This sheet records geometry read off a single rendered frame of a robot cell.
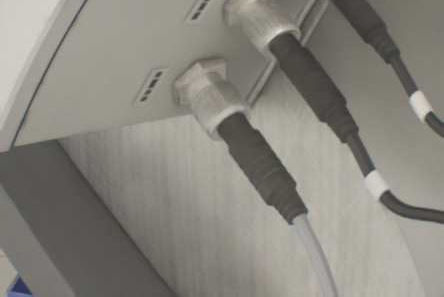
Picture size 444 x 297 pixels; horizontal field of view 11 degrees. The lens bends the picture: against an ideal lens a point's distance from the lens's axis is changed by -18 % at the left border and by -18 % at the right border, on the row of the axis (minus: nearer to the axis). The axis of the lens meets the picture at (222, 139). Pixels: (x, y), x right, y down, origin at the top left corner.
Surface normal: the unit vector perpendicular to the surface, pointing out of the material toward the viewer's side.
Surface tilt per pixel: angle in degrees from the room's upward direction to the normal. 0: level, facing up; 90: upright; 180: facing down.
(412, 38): 90
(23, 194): 37
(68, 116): 132
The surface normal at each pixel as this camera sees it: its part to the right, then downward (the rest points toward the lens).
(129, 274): 0.42, -0.69
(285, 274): -0.74, 0.12
